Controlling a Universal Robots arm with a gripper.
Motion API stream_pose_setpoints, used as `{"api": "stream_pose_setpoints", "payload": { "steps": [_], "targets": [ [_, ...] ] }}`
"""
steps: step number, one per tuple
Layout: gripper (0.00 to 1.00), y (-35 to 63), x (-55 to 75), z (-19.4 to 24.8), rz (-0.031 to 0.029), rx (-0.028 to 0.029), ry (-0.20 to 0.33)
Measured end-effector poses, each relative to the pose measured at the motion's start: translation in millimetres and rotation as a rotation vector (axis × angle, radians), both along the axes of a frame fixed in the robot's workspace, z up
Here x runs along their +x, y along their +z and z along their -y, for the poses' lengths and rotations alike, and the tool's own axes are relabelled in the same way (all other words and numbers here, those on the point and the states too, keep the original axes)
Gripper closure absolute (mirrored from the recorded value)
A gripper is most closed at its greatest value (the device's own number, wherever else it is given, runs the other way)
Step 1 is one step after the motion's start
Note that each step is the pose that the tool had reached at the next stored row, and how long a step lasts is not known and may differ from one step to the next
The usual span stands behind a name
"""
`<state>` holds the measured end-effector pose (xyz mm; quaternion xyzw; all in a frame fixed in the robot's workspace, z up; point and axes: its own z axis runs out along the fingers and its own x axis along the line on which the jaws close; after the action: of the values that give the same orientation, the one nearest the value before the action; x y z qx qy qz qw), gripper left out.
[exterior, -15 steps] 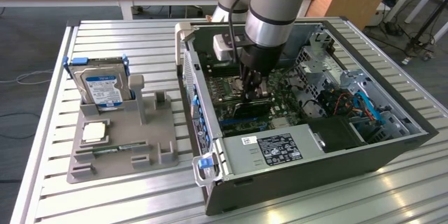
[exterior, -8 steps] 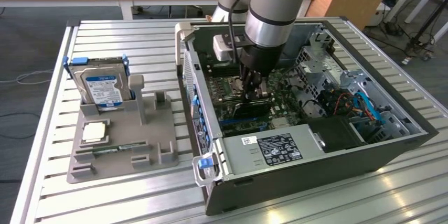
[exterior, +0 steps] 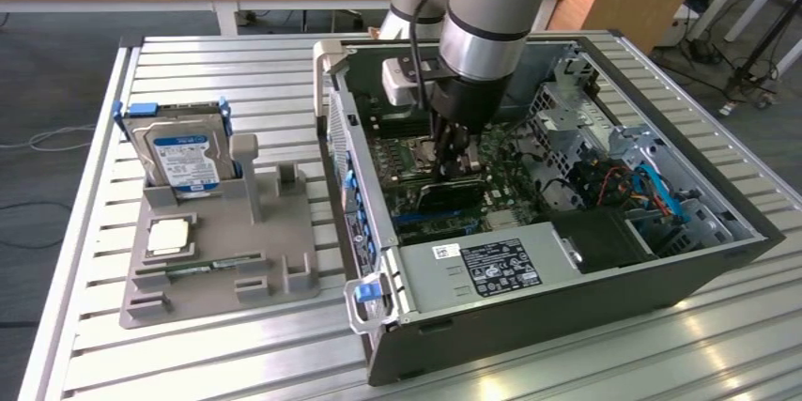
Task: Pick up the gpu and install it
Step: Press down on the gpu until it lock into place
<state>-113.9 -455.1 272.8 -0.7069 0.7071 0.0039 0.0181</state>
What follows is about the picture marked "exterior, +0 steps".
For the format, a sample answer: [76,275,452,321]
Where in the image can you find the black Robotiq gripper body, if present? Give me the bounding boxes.
[428,72,510,136]

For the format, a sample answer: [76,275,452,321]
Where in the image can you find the Nvidia graphics card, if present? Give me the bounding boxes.
[412,175,490,213]

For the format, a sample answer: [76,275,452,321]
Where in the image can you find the CPU with paste residue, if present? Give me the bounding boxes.
[415,138,440,165]

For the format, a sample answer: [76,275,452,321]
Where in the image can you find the metal CPU socket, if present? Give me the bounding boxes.
[403,133,482,177]

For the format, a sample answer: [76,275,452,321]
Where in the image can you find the green RAM stick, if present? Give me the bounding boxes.
[163,257,244,276]
[399,174,434,193]

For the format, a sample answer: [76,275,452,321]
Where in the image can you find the green Dell motherboard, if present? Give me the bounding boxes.
[366,109,566,240]

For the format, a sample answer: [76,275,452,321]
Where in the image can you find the silver chipset heatsink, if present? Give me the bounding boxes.
[486,210,523,229]

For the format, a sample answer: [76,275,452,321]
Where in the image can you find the blue expansion slot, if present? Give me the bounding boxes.
[391,207,468,227]

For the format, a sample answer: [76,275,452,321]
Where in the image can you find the perforated metal drive cage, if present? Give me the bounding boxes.
[530,81,627,172]

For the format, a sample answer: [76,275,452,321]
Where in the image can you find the grey power supply unit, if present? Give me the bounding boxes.
[396,224,590,316]

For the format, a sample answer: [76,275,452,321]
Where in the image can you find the black plastic fan housing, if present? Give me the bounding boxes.
[548,207,661,276]

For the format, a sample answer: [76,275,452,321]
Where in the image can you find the blue case panel latch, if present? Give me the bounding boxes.
[352,280,382,304]

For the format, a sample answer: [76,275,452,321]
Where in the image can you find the small white floor box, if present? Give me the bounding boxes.
[667,3,702,45]

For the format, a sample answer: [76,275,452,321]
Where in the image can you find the black open PC case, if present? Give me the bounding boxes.
[311,34,789,388]

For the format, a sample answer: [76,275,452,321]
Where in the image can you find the grey parts rack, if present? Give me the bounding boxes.
[117,132,322,331]

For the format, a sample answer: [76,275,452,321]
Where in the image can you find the metal disk bay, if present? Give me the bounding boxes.
[619,131,750,256]

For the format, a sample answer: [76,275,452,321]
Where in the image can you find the hard disk in blue caddy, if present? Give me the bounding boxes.
[112,98,235,195]

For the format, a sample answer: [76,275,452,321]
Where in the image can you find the clean silver CPU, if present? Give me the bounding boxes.
[147,220,193,254]

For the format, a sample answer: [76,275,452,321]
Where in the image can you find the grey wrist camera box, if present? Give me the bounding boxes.
[380,57,440,106]

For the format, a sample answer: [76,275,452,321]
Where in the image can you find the black wire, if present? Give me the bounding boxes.
[518,147,594,208]

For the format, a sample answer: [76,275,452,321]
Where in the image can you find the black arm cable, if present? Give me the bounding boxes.
[410,0,463,110]

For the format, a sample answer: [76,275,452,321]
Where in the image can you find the red orange drive wires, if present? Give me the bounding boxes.
[596,166,661,210]

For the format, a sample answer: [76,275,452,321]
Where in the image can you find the blue SATA wire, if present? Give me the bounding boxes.
[633,162,690,226]

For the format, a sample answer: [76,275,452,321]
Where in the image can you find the white floor cable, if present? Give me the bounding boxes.
[0,122,96,153]

